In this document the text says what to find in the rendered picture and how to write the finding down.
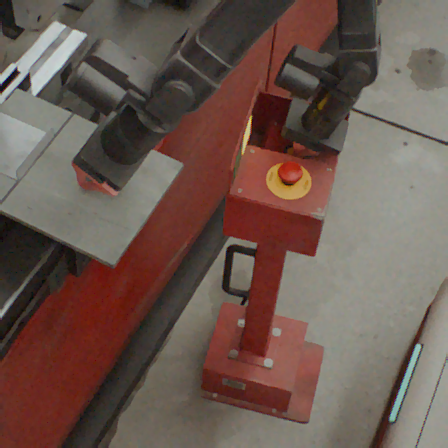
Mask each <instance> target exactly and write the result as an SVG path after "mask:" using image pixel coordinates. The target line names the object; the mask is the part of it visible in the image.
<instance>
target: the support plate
mask: <svg viewBox="0 0 448 448"><path fill-rule="evenodd" d="M0 113H2V114H4V115H6V116H8V117H12V118H14V119H16V120H18V121H21V122H23V123H25V124H28V125H30V126H32V127H34V128H37V129H39V130H41V131H43V132H47V131H48V130H49V128H50V127H51V126H52V127H53V134H56V132H57V131H58V130H59V129H60V127H61V126H62V125H63V124H64V123H65V121H66V119H67V118H68V117H69V115H70V114H72V112H69V111H67V110H64V109H62V108H60V107H58V106H56V105H53V104H51V103H49V102H47V101H45V100H42V99H40V98H38V97H36V96H34V95H31V94H29V93H27V92H25V91H22V90H20V89H18V88H17V89H16V90H15V91H14V93H13V94H12V95H11V96H10V97H9V98H8V99H6V101H5V102H4V103H3V104H2V105H1V106H0ZM97 127H98V125H96V124H94V122H92V121H90V120H87V119H85V118H83V117H81V116H79V115H76V114H75V115H74V116H73V117H71V118H70V121H69V122H68V123H67V124H66V126H65V127H64V128H63V129H62V130H61V132H60V133H59V134H58V135H57V137H56V138H55V139H54V140H53V142H52V143H51V144H50V145H49V146H48V148H47V149H46V150H45V151H44V153H43V154H42V155H41V156H40V158H39V159H38V160H37V161H36V162H35V164H34V165H33V166H32V167H31V170H30V171H29V172H28V173H27V175H26V176H25V177H24V178H23V179H22V181H21V182H20V183H19V184H17V186H16V187H15V188H14V189H13V190H12V192H11V193H10V194H9V195H8V197H7V198H6V199H5V200H4V202H3V203H2V204H1V205H0V213H1V214H3V215H5V216H7V217H9V219H12V220H14V221H16V222H18V223H21V224H23V225H25V226H27V227H29V228H31V229H33V230H35V231H37V232H39V233H41V234H43V235H45V236H47V237H49V238H52V239H54V240H56V241H58V242H60V243H62V244H64V245H66V246H68V247H70V248H72V249H74V250H76V251H78V252H81V253H83V254H85V255H87V256H89V257H92V258H94V259H96V260H98V261H100V262H102V263H104V264H106V265H108V266H110V268H112V269H114V268H115V266H116V264H117V263H118V261H119V260H120V258H121V257H122V255H123V254H124V253H125V251H126V250H127V248H128V247H129V245H131V244H132V243H133V241H134V240H135V238H136V237H137V235H138V234H139V233H140V231H141V230H142V228H143V227H144V225H145V224H146V222H147V220H148V219H149V217H150V216H151V214H152V213H153V211H154V210H155V209H156V207H157V206H158V204H159V203H160V201H161V200H162V198H163V197H164V196H165V194H166V193H167V191H168V190H169V188H170V187H171V186H172V184H173V183H174V181H175V180H176V178H178V177H179V174H180V173H181V172H182V170H183V169H184V163H182V162H180V161H178V160H174V159H172V158H170V157H168V156H166V155H163V154H161V153H159V152H157V151H155V150H151V152H150V153H149V154H148V156H147V157H146V159H145V160H144V162H143V163H142V164H141V166H140V167H139V169H138V170H137V171H136V172H135V173H134V176H133V177H132V178H131V180H130V181H128V183H127V184H126V186H125V187H124V188H123V189H122V190H120V191H119V193H118V194H117V195H116V196H114V197H112V196H109V195H107V194H105V193H102V192H100V191H92V190H85V189H84V188H83V187H81V186H80V185H79V184H78V181H76V175H77V174H75V170H74V169H73V167H72V165H71V163H70V162H71V159H72V158H73V157H74V155H76V154H77V153H78V151H79V150H80V149H81V148H82V147H83V145H84V144H85V143H86V141H87V140H88V139H89V137H90V136H91V135H92V134H93V132H94V131H95V130H96V128H97ZM15 182H16V181H15V180H13V179H11V178H9V177H6V176H4V175H2V174H0V201H1V200H2V198H3V197H4V196H5V195H6V193H7V192H8V191H9V190H10V188H11V187H12V186H13V185H14V184H15Z"/></svg>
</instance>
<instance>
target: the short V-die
mask: <svg viewBox="0 0 448 448"><path fill-rule="evenodd" d="M31 86H32V83H31V76H30V71H27V70H24V71H23V72H21V71H18V67H17V66H16V65H14V64H12V65H11V66H10V67H9V68H8V69H7V70H6V71H5V72H4V74H3V75H1V76H0V97H1V98H3V99H5V101H6V99H8V98H9V97H10V96H11V95H12V94H13V93H14V91H15V90H16V89H17V88H18V89H20V90H22V91H25V92H27V91H28V90H29V89H30V88H31Z"/></svg>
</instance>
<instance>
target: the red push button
mask: <svg viewBox="0 0 448 448"><path fill-rule="evenodd" d="M278 174H279V177H280V179H281V180H282V182H283V184H284V185H286V186H293V185H294V184H295V183H297V182H298V181H300V180H301V178H302V176H303V171H302V168H301V166H300V165H299V164H297V163H295V162H292V161H288V162H284V163H283V164H281V165H280V167H279V169H278Z"/></svg>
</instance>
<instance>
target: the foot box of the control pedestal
mask: <svg viewBox="0 0 448 448"><path fill-rule="evenodd" d="M246 311H247V306H243V305H239V304H235V303H231V302H227V301H224V302H222V304H221V307H220V311H219V315H218V318H217V322H216V325H215V328H214V332H213V335H212V339H211V342H210V345H209V349H208V352H207V355H206V360H205V363H204V366H203V374H202V385H201V389H200V393H199V396H200V397H202V398H206V399H210V400H213V401H217V402H221V403H226V404H230V405H234V406H237V407H241V408H245V409H249V410H253V412H257V413H260V414H264V415H268V416H273V417H277V418H281V419H284V420H288V421H292V422H296V423H300V424H304V425H305V424H307V423H308V422H309V419H310V415H311V409H312V405H313V400H314V396H315V391H316V387H317V382H318V378H319V373H321V369H322V364H323V359H324V354H325V350H326V348H325V346H324V345H323V344H319V343H314V342H310V341H306V340H304V339H305V334H306V330H307V326H308V323H307V322H303V321H299V320H295V319H291V318H288V317H284V316H280V315H276V314H275V315H274V320H273V325H272V327H274V328H278V329H282V333H281V336H280V340H279V344H278V348H277V352H276V356H275V361H274V365H273V369H272V370H270V369H267V368H263V367H259V366H255V365H251V364H247V363H243V362H239V361H235V360H232V358H228V355H229V352H230V348H231V344H232V341H233V337H234V334H235V330H236V327H237V323H238V320H239V319H242V320H245V318H246Z"/></svg>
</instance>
